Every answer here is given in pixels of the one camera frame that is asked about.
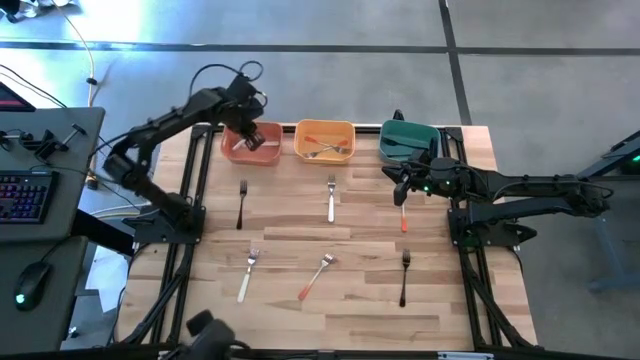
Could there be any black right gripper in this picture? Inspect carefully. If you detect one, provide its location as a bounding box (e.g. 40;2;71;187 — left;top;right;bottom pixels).
382;158;459;207

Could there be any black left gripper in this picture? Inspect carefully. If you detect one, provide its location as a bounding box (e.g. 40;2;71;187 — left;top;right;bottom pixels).
223;97;267;152

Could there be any orange plastic bin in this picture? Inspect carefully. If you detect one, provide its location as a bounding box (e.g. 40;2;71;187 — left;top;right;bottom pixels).
219;121;285;167

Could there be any teal plastic bin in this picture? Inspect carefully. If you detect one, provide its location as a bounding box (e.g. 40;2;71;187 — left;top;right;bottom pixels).
378;119;444;166

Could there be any yellow plastic bin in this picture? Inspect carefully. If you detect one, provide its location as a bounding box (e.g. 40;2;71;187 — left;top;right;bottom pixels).
293;118;357;166

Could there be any black desk leg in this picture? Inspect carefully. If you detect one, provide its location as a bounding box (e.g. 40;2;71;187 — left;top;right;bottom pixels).
72;208;136;257

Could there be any gray desk top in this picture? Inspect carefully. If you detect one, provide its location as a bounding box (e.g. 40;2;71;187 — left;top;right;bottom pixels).
0;234;90;355
0;106;107;245

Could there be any white paper sheet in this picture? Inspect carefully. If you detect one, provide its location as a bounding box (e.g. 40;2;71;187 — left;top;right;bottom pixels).
84;244;130;314

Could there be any black desk clamp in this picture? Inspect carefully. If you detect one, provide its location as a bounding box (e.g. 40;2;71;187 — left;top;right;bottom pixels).
18;123;87;162

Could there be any black device with green light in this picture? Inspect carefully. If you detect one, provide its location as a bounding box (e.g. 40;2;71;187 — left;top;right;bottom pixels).
618;149;640;177

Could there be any black backlit keyboard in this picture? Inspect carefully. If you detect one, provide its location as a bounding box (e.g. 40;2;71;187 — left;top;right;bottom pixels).
0;169;60;225

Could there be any dark monitor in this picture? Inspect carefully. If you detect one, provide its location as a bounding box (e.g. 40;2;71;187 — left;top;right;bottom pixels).
0;81;37;113

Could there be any black computer mouse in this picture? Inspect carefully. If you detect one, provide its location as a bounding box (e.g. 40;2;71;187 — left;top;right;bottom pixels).
13;260;53;312

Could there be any dark unidentified object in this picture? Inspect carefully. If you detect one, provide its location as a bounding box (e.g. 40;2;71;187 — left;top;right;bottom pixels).
0;0;25;24

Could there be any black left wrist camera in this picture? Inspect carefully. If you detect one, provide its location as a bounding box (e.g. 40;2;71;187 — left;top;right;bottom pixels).
227;74;259;101

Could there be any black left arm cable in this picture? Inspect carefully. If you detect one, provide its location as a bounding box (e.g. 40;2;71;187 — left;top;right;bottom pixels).
188;59;265;109

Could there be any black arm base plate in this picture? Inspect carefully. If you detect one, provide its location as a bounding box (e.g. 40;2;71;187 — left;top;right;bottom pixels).
122;203;207;245
447;205;539;250

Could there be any yellow floor cable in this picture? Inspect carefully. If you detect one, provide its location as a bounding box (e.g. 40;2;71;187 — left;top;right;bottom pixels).
52;0;100;189

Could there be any black aluminium table frame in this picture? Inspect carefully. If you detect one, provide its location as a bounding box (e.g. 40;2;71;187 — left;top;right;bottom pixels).
107;122;539;360

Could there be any black floor cable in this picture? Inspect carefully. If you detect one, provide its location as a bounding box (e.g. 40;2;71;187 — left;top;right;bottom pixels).
0;62;69;109

